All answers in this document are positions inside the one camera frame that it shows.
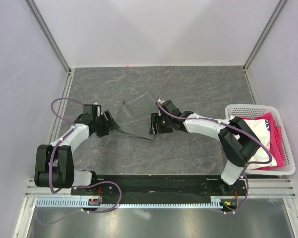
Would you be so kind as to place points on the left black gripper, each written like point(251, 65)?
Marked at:
point(104, 132)

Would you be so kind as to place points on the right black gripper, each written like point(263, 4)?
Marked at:
point(155, 118)

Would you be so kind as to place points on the grey cloth napkin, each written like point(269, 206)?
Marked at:
point(134, 117)

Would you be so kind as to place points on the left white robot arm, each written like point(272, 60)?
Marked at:
point(54, 167)

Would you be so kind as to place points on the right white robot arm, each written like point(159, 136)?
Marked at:
point(237, 139)

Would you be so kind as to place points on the white plastic basket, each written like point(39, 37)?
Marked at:
point(252, 111)

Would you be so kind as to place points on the white cloth in basket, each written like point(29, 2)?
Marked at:
point(261, 129)

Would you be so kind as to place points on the pink cloth in basket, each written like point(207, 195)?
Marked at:
point(275, 142)

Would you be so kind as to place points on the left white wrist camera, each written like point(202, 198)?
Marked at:
point(97, 109)

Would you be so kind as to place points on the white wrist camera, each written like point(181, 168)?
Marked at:
point(97, 109)
point(160, 101)

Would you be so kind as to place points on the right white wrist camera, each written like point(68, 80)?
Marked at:
point(160, 101)

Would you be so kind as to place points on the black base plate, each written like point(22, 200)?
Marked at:
point(203, 185)

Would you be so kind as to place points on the slotted cable duct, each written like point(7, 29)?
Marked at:
point(88, 203)

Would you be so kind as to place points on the left aluminium frame post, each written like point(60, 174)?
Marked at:
point(47, 34)

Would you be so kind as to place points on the aluminium frame post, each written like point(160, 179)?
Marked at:
point(47, 34)
point(265, 32)

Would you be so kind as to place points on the right aluminium frame post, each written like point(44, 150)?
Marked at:
point(265, 32)

